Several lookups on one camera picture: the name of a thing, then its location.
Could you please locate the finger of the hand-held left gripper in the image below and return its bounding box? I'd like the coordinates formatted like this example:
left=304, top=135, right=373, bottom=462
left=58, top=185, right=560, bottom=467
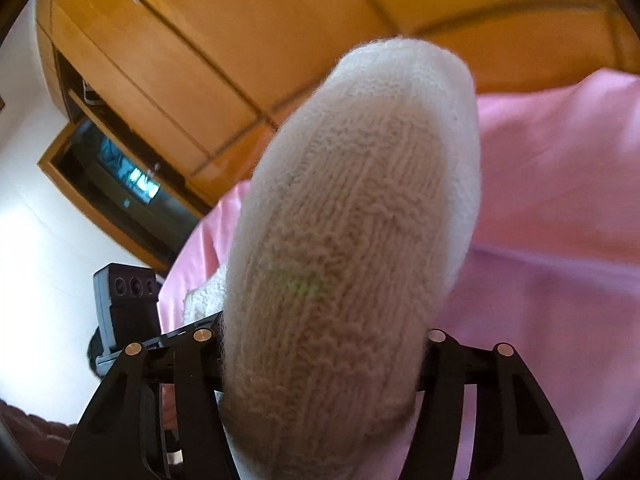
left=149, top=311, right=224, bottom=354

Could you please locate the pink bed sheet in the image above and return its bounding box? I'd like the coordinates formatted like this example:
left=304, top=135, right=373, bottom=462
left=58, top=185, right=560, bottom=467
left=159, top=69, right=640, bottom=480

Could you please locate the dark brown cloth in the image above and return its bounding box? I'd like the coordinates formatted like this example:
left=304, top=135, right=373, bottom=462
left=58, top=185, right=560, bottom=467
left=0, top=397, right=81, bottom=480

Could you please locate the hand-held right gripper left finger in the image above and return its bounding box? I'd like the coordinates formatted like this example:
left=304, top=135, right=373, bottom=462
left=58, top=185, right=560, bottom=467
left=57, top=327, right=236, bottom=480

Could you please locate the black television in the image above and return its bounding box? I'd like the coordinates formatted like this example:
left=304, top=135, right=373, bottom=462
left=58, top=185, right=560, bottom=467
left=52, top=120, right=206, bottom=261

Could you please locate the white knitted sweater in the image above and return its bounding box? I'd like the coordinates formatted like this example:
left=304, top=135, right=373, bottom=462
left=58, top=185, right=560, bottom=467
left=182, top=35, right=483, bottom=480

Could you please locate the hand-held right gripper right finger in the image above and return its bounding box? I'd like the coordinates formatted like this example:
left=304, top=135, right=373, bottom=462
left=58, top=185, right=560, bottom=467
left=400, top=329, right=583, bottom=480

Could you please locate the wooden wardrobe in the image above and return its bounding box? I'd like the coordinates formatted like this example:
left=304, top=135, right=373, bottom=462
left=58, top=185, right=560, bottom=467
left=35, top=0, right=640, bottom=276

